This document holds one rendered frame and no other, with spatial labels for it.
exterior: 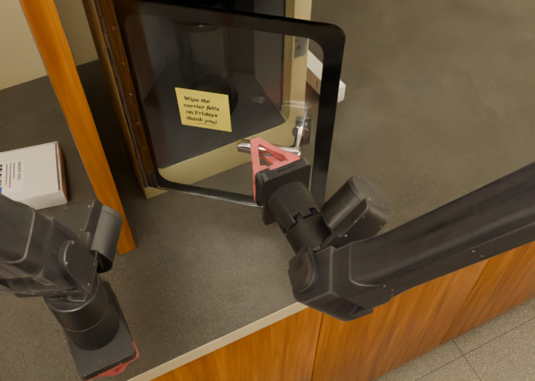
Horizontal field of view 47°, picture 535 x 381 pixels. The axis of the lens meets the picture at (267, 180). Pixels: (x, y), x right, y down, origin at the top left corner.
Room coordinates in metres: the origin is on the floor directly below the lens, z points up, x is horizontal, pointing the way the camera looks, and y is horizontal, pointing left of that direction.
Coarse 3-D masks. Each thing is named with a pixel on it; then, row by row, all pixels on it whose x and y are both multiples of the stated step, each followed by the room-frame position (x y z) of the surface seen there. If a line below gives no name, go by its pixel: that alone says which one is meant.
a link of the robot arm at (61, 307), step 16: (96, 256) 0.32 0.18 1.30; (96, 272) 0.30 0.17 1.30; (96, 288) 0.28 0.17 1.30; (48, 304) 0.27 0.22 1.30; (64, 304) 0.27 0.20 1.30; (80, 304) 0.27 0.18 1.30; (96, 304) 0.27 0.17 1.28; (64, 320) 0.26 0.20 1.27; (80, 320) 0.26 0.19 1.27; (96, 320) 0.27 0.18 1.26
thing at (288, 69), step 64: (128, 0) 0.62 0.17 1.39; (128, 64) 0.63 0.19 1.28; (192, 64) 0.61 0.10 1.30; (256, 64) 0.59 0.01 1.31; (320, 64) 0.57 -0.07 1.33; (192, 128) 0.61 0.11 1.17; (256, 128) 0.59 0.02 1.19; (320, 128) 0.57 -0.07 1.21; (192, 192) 0.61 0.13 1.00; (320, 192) 0.57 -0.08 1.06
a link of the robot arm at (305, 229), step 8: (312, 216) 0.41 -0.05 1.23; (320, 216) 0.42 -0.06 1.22; (296, 224) 0.41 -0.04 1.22; (304, 224) 0.40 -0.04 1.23; (312, 224) 0.40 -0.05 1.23; (320, 224) 0.40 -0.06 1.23; (288, 232) 0.40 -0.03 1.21; (296, 232) 0.40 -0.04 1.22; (304, 232) 0.39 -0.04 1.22; (312, 232) 0.39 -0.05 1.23; (320, 232) 0.39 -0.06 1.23; (328, 232) 0.39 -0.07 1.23; (288, 240) 0.40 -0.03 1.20; (296, 240) 0.39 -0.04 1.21; (304, 240) 0.38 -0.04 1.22; (312, 240) 0.38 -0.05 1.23; (320, 240) 0.38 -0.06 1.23; (296, 248) 0.38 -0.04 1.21
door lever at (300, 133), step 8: (296, 128) 0.57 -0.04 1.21; (304, 128) 0.57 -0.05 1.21; (296, 136) 0.56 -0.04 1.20; (304, 136) 0.57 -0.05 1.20; (240, 144) 0.55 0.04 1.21; (248, 144) 0.55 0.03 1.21; (272, 144) 0.55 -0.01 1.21; (296, 144) 0.55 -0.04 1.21; (248, 152) 0.54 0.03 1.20; (264, 152) 0.54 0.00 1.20; (296, 152) 0.53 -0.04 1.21
